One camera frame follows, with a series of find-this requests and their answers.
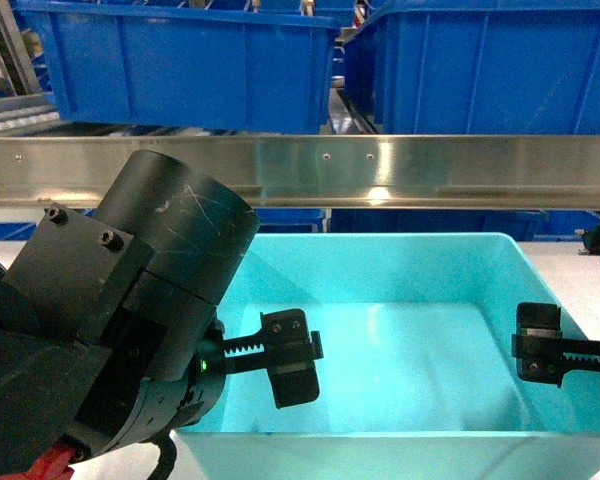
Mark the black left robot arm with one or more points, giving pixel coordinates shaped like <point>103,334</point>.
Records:
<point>43,382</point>

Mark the roller conveyor shelf track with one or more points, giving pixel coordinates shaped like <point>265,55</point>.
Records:
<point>26,113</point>

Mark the light turquoise plastic bin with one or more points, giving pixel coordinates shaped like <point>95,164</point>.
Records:
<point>417,380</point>

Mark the large blue bin centre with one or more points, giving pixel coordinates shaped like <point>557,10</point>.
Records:
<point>186,67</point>

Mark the red left wrist part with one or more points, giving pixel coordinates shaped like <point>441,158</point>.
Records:
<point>54,464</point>

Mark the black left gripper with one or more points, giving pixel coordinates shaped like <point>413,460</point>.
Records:
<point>143,277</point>

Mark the steel shelf upright post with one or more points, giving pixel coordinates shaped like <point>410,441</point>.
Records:
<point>17,74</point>

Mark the stainless steel shelf rail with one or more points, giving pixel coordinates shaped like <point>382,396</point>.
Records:
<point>321,171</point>

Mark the large blue bin right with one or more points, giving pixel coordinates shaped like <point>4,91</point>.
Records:
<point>478,67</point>

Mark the large blue bin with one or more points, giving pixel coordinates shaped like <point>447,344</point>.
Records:
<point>478,67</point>
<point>186,67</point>

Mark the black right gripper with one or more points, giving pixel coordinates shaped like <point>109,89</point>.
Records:
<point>543,354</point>

